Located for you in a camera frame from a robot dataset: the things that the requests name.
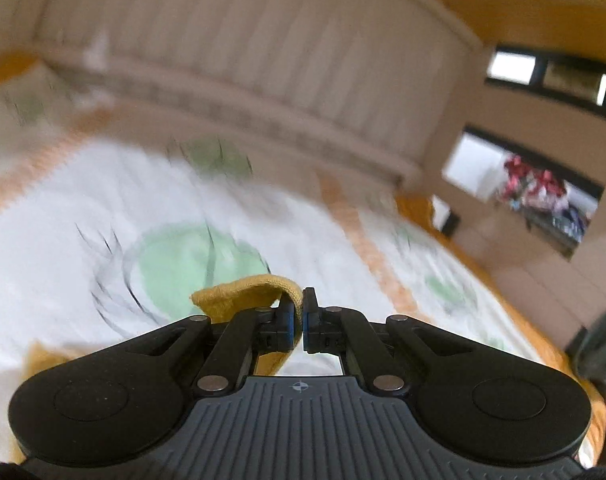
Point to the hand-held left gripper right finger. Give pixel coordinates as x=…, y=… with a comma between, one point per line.
x=307, y=330

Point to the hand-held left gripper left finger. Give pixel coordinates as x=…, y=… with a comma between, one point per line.
x=287, y=327

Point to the yellow knit garment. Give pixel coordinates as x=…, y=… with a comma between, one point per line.
x=243, y=292

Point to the pile of colourful clothes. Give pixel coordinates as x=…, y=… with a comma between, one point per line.
x=538, y=190

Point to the white leaf-print bedsheet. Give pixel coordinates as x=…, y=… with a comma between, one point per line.
x=293, y=230

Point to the beige wooden headboard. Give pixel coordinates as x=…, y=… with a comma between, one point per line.
x=263, y=45

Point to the dark grey cloth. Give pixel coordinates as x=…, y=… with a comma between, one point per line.
x=600, y=345

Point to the dark framed window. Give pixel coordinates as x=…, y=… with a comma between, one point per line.
x=543, y=77

